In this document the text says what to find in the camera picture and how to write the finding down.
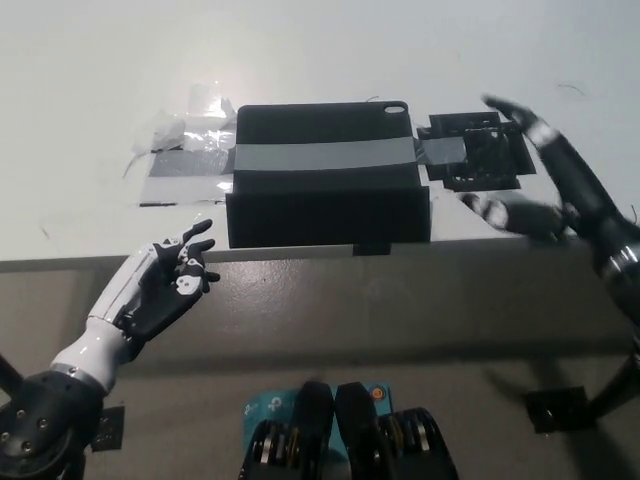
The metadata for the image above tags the black folded tablet cover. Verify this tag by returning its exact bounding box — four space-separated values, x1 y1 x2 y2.
225 101 433 250

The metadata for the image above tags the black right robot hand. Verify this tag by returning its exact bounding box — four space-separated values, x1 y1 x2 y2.
462 94 630 257

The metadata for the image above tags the crumpled clear plastic tape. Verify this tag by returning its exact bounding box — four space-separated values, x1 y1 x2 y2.
121 81 240 207

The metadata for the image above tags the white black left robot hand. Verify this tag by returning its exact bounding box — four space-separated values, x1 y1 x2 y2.
86 218 222 347

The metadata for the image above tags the long grey tape strip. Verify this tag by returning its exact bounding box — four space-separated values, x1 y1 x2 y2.
232 136 469 174

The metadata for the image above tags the black printed plastic fixture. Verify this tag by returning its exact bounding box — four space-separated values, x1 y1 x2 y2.
416 111 538 192

